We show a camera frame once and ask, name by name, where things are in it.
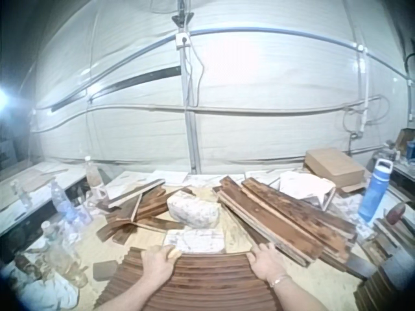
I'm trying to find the person's left hand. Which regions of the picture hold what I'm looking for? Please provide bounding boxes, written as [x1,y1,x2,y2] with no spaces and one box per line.
[141,244,181,288]

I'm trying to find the person's right hand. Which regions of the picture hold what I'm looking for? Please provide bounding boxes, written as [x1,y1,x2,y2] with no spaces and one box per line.
[246,242,290,286]

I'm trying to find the row of dark wooden slats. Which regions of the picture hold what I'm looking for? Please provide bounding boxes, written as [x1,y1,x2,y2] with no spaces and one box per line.
[93,246,294,311]

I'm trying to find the pile of short brown planks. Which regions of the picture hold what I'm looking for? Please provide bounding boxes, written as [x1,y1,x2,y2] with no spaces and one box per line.
[97,184,196,244]

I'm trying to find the white sandpaper sheet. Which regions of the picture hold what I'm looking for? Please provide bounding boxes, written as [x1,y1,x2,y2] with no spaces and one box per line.
[161,228,226,254]

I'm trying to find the brown sanding pad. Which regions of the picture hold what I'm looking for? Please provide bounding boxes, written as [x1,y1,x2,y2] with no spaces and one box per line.
[92,259,119,282]

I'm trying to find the white stone block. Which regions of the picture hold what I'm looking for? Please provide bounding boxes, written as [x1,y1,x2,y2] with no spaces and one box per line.
[166,190,219,229]

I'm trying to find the white-faced board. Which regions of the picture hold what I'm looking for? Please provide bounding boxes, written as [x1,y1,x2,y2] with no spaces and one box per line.
[106,178,167,209]

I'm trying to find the plastic bottle with brown liquid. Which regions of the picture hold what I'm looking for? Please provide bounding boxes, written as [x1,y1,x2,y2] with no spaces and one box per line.
[84,155,105,196]

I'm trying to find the clear plastic water bottle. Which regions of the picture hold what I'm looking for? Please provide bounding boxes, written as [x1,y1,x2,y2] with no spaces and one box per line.
[49,180,78,228]

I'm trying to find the white rag heap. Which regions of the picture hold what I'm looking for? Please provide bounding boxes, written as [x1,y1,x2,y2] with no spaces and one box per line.
[18,275,81,311]

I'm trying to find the stack of long brown planks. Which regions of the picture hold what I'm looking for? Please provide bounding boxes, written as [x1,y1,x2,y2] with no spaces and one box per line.
[212,176,358,268]

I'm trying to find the grey metal pole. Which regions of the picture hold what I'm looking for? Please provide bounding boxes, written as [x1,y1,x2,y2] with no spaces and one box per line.
[176,0,202,176]

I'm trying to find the white workbench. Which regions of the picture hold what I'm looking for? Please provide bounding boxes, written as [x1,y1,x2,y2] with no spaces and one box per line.
[0,161,89,229]

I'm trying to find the small clear plastic bottle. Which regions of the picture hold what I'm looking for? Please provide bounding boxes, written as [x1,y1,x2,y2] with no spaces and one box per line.
[10,180,34,209]

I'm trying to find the brown cardboard box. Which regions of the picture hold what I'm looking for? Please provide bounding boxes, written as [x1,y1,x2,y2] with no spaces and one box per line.
[303,148,368,189]

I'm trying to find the blue water bottle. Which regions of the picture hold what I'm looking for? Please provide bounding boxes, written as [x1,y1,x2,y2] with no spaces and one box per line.
[357,158,394,224]

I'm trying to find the stack of dark wood strips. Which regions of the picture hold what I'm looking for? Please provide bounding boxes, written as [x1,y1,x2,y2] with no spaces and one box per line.
[352,252,415,311]

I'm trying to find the red-headed mallet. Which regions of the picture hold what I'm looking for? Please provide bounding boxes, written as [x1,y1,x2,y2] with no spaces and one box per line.
[386,202,407,227]

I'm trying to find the cluttered shelf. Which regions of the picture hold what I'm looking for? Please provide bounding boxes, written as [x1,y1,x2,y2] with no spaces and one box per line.
[387,128,415,184]

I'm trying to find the silver bracelet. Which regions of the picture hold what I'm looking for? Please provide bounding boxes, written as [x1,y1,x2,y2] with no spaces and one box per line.
[269,274,292,288]

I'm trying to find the white power cable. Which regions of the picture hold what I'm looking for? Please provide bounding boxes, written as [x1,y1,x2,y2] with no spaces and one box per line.
[186,38,205,108]

